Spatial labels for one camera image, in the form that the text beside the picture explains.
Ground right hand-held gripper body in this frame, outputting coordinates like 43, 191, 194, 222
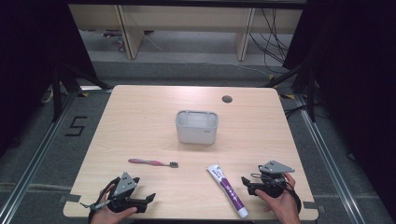
248, 160, 296, 199

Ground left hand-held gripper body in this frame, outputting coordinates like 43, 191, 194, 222
106, 171, 148, 215

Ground white purple toothpaste tube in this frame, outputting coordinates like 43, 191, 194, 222
205, 163, 249, 219

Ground pink toothbrush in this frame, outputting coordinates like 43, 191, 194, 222
127, 158, 179, 169

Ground grey plastic storage box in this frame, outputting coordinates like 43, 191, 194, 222
175, 109, 219, 146

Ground person's right hand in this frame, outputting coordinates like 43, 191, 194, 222
254, 173, 303, 224

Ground person's left hand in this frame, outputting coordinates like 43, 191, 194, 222
89, 186, 138, 224

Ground grey tape piece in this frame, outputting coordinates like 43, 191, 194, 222
58, 193, 82, 204
302, 201, 327, 215

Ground black metal stand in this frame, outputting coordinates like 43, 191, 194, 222
262, 61, 319, 123
49, 59, 114, 123

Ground dark curtain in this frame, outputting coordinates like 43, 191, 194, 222
281, 0, 396, 216
0, 0, 100, 158

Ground small red items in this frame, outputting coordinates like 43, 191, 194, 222
101, 29, 126, 52

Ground left gripper cable with plug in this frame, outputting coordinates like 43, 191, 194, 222
79, 176, 121, 216

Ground aluminium floor rail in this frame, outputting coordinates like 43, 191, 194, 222
0, 91, 79, 220
293, 92, 363, 224

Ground black hanging cables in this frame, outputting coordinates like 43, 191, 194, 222
247, 8, 294, 75

